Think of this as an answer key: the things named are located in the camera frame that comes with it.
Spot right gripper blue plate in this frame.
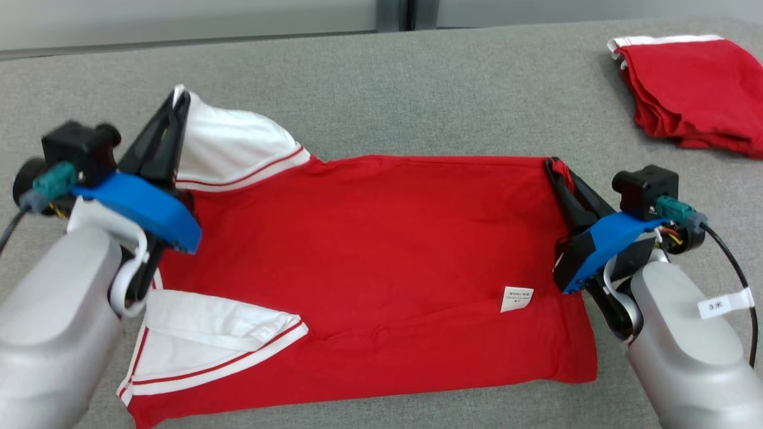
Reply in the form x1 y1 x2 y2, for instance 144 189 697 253
544 158 707 294

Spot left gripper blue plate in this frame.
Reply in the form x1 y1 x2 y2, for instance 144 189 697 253
13 91 202 254

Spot red shorts white waistband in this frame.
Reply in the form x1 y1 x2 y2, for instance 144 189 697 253
607 35 763 159

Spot red jersey white sleeves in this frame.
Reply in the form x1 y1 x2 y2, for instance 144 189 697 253
116 85 598 429

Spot teal right camera connector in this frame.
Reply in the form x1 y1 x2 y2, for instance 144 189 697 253
655 195 708 231

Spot teal camera connector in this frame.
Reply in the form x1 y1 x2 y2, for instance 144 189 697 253
32 162 79 204
655 195 708 231

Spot teal left camera connector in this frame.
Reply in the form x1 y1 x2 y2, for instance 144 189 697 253
32 162 79 204

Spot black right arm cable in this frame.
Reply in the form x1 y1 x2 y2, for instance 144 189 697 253
697 220 759 368

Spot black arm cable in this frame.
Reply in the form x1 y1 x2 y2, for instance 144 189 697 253
697 220 759 368
0 203 30 254

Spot white right cable label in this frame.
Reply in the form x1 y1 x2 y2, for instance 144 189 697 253
697 288 755 321

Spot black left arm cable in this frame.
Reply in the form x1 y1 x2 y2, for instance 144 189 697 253
0 203 30 254

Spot grey partition post with feet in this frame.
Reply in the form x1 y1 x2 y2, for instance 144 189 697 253
377 0 439 32

